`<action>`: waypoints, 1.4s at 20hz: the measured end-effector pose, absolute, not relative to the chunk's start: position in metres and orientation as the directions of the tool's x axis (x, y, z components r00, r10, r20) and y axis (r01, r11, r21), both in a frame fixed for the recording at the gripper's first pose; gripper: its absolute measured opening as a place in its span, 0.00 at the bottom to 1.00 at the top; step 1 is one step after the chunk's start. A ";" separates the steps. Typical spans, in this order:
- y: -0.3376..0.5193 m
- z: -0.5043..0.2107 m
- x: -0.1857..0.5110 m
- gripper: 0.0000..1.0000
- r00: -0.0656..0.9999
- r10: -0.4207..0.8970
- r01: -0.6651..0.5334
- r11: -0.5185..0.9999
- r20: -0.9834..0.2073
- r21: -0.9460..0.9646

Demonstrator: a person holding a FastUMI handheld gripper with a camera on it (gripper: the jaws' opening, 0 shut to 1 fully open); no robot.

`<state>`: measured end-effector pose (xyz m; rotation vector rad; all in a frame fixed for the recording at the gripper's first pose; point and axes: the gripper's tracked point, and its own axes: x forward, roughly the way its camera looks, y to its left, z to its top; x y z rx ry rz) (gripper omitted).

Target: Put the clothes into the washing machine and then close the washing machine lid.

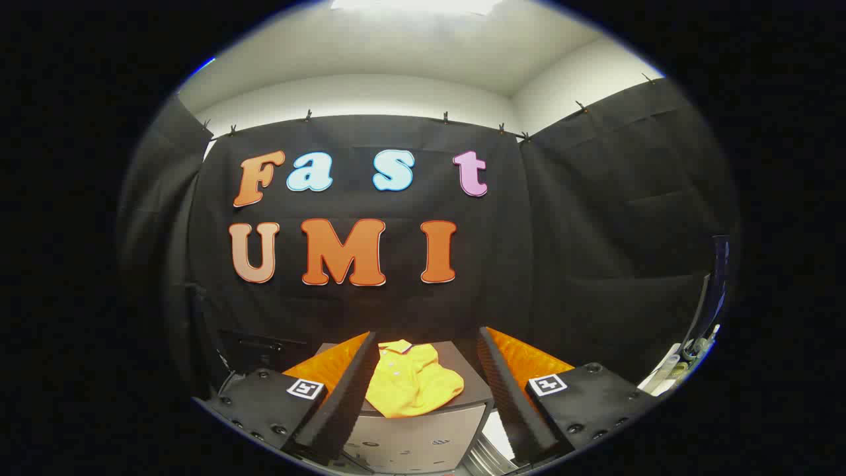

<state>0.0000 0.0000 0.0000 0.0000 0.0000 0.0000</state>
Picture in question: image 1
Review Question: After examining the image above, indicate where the ceiling light panel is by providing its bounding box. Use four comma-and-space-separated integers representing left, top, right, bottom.
330, 0, 503, 16

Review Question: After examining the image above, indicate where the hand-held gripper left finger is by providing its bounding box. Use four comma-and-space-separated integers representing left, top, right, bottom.
195, 331, 379, 467

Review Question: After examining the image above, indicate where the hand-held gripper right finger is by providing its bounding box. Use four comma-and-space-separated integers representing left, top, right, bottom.
477, 326, 658, 467

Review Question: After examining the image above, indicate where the yellow polo shirt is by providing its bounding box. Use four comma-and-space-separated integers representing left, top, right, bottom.
365, 339, 465, 419

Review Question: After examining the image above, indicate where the row of black cloth clips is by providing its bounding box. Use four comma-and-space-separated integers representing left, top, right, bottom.
200, 74, 658, 144

